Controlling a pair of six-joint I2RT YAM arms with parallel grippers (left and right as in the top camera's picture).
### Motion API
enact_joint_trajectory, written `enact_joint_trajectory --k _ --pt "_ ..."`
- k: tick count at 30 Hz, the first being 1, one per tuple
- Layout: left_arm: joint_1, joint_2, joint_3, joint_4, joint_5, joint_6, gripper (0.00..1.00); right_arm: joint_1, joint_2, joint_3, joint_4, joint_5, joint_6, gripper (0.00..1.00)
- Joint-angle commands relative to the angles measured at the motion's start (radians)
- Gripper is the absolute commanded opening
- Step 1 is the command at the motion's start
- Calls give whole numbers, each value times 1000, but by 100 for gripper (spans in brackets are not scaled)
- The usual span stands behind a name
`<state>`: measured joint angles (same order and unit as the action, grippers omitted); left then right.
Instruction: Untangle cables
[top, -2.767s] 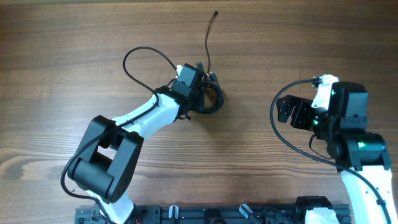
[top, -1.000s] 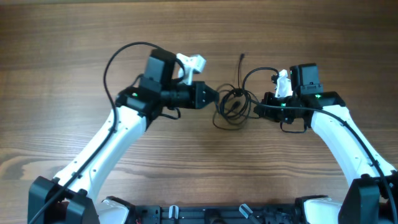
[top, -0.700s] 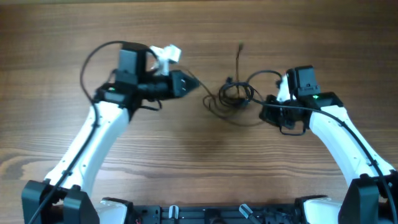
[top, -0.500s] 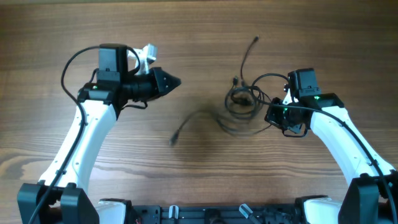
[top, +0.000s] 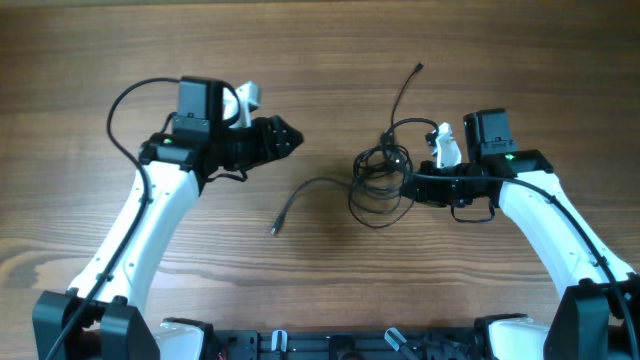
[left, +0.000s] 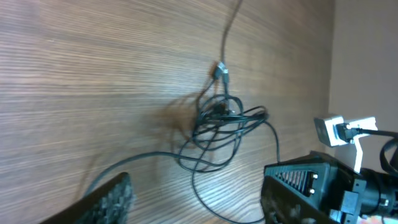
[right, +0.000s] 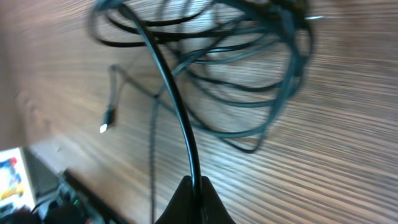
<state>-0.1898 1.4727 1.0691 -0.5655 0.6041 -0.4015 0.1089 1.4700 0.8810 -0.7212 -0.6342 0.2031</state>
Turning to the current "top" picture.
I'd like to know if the black right camera cable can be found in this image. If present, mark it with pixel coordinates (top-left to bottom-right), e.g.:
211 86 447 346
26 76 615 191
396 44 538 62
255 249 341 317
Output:
382 117 640 360

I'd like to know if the black camera cable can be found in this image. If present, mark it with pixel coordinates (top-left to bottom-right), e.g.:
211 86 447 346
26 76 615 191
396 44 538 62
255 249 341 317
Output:
382 117 640 360
44 77 241 360

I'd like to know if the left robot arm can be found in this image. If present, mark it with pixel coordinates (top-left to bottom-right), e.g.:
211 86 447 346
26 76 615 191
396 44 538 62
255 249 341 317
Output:
32 76 304 359

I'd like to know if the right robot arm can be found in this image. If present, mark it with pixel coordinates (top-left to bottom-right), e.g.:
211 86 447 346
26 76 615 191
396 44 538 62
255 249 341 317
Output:
400 109 639 359

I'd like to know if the black left camera cable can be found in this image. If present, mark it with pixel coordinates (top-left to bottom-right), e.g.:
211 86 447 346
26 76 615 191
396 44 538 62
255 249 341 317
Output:
44 77 241 360

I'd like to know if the thick black USB cable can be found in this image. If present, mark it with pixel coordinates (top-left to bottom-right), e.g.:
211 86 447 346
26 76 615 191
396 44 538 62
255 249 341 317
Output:
270 144 416 237

